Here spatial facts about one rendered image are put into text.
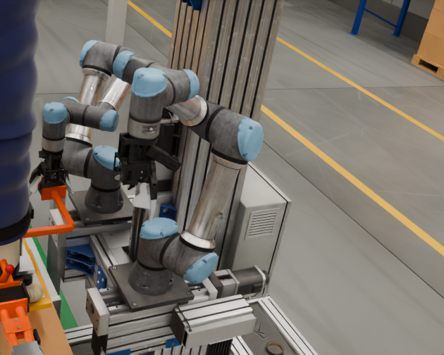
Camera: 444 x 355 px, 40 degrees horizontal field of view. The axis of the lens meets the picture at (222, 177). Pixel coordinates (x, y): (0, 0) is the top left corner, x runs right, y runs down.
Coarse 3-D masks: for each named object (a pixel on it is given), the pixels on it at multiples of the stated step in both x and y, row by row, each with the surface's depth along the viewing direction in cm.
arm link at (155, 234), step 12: (144, 228) 189; (156, 228) 189; (168, 228) 190; (144, 240) 190; (156, 240) 188; (168, 240) 187; (144, 252) 191; (156, 252) 188; (144, 264) 193; (156, 264) 192
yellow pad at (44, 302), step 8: (24, 240) 203; (24, 248) 199; (32, 256) 197; (16, 280) 185; (24, 280) 183; (32, 280) 186; (40, 280) 188; (48, 296) 182; (32, 304) 178; (40, 304) 179; (48, 304) 180
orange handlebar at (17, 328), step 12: (60, 204) 204; (36, 228) 190; (48, 228) 191; (60, 228) 193; (72, 228) 195; (0, 264) 173; (0, 312) 157; (24, 312) 158; (12, 324) 153; (24, 324) 153; (12, 336) 150; (24, 336) 152
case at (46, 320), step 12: (36, 264) 214; (36, 312) 193; (48, 312) 194; (0, 324) 186; (36, 324) 189; (48, 324) 190; (60, 324) 190; (0, 336) 182; (48, 336) 185; (60, 336) 186; (0, 348) 178; (48, 348) 181; (60, 348) 182
